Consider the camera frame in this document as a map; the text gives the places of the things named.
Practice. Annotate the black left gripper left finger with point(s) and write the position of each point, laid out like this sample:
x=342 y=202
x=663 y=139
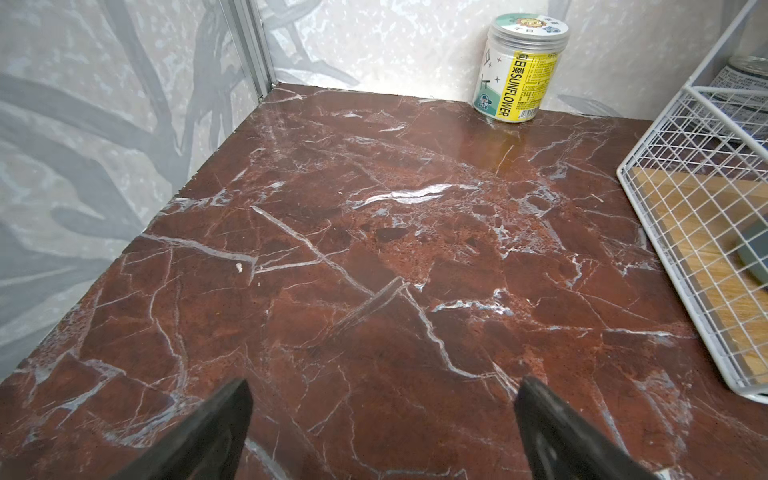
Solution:
x=206 y=445

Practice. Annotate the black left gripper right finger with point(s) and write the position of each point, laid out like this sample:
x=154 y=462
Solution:
x=560 y=444

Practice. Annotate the small blue tea canister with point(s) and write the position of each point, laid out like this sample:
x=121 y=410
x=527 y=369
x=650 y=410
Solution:
x=753 y=251

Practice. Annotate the white wire wooden shelf rack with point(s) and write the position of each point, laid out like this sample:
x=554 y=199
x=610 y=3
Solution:
x=695 y=179

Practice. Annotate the yellow sunflower seed can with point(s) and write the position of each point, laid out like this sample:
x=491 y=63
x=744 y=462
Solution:
x=520 y=57

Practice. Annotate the silver pull-tab tin can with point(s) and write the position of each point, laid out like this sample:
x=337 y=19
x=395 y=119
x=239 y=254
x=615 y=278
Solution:
x=742 y=93

